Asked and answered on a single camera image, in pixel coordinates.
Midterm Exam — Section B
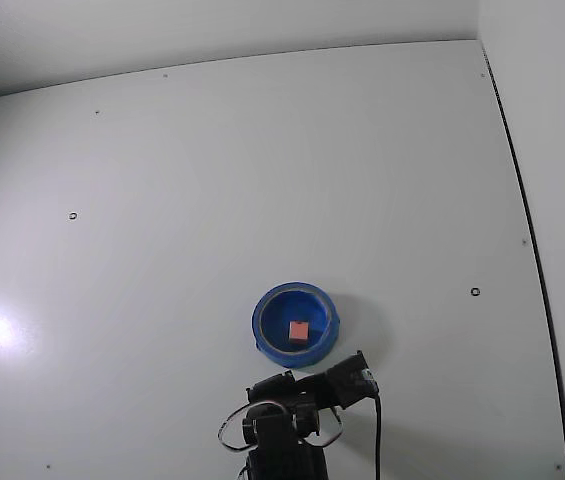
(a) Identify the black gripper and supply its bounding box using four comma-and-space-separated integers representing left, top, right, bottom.
245, 370, 337, 419

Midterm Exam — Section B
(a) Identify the orange cube block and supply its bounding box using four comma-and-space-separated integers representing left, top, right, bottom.
288, 320, 310, 346

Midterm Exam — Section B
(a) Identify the blue tape roll bin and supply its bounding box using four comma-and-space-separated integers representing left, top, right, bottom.
251, 282, 342, 370

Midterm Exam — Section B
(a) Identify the grey servo wire loop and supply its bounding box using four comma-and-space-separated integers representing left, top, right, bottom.
308, 403, 345, 448
216, 402, 259, 452

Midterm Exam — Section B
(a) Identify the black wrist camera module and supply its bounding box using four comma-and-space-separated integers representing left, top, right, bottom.
324, 350, 379, 409

